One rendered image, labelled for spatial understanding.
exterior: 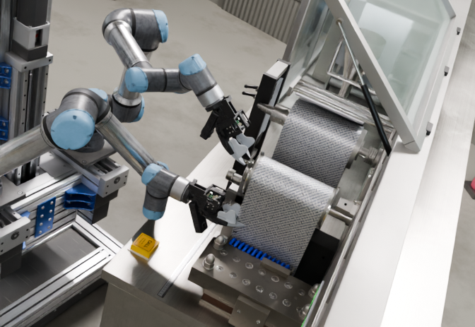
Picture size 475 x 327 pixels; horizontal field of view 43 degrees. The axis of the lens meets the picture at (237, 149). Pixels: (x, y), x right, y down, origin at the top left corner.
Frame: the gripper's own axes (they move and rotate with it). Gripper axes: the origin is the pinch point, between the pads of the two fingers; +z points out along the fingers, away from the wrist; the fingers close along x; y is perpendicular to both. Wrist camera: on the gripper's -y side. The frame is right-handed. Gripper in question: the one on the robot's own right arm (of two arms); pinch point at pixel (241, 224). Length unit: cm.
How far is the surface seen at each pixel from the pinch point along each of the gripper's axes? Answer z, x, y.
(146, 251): -23.9, -13.0, -16.6
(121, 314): -22.4, -26.0, -33.9
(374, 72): 19, -14, 71
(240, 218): -0.8, -0.2, 2.4
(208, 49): -134, 315, -109
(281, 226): 12.0, -0.2, 6.9
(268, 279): 15.2, -10.1, -6.0
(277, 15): -102, 394, -88
